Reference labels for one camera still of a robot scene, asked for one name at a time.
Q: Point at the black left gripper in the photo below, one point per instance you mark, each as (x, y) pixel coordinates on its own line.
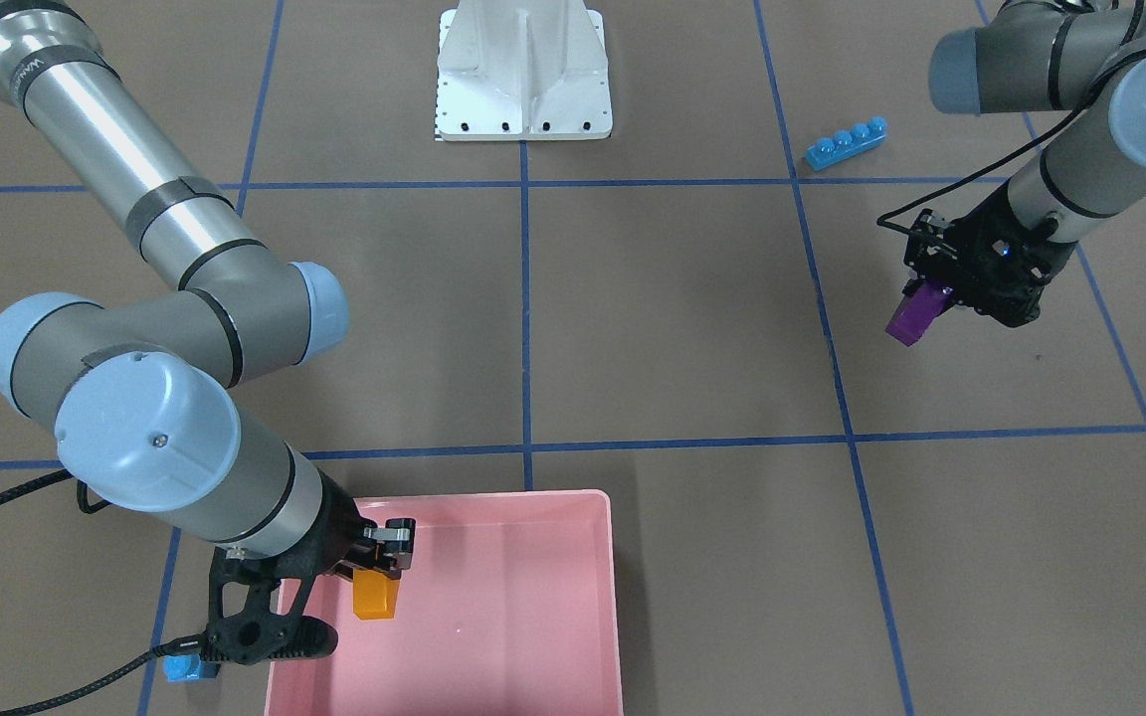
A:
(973, 243)

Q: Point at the long blue toy block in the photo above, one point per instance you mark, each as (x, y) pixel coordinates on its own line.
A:
(828, 151)

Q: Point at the brown paper table cover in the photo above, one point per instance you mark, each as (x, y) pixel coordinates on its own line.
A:
(808, 517)

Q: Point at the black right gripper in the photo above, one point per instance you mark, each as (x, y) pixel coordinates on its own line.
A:
(337, 524)

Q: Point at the orange toy block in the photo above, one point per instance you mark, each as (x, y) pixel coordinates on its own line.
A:
(375, 595)

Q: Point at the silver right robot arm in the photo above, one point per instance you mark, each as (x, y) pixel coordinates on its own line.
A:
(137, 396)

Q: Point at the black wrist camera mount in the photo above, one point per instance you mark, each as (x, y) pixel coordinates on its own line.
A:
(256, 612)

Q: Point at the purple toy block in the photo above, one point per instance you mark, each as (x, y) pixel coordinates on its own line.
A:
(923, 301)

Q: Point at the white camera pillar base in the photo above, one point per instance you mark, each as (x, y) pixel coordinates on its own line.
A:
(511, 71)

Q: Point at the pink plastic box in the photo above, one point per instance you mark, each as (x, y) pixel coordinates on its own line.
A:
(508, 608)

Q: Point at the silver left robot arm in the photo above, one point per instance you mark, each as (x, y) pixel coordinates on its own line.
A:
(1076, 56)

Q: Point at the small blue toy block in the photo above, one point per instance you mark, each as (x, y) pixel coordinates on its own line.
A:
(180, 669)

